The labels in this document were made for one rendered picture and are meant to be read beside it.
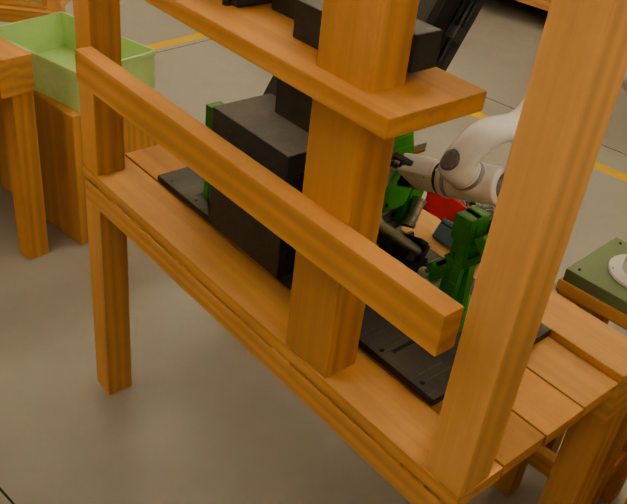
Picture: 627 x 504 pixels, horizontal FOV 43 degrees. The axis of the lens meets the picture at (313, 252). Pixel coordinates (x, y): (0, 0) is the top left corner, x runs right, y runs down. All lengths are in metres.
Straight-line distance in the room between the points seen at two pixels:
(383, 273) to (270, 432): 1.51
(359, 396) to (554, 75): 0.86
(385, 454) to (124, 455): 1.26
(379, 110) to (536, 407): 0.80
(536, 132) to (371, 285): 0.44
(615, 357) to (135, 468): 1.52
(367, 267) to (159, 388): 1.66
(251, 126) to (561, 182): 0.93
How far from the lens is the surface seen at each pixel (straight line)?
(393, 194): 1.98
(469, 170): 1.67
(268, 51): 1.53
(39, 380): 3.05
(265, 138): 1.87
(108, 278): 2.64
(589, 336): 2.04
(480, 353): 1.38
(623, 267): 2.34
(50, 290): 3.45
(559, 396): 1.87
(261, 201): 1.63
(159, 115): 1.90
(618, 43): 1.14
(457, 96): 1.44
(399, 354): 1.82
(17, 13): 4.33
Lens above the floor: 2.07
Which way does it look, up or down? 34 degrees down
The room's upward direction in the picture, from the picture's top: 7 degrees clockwise
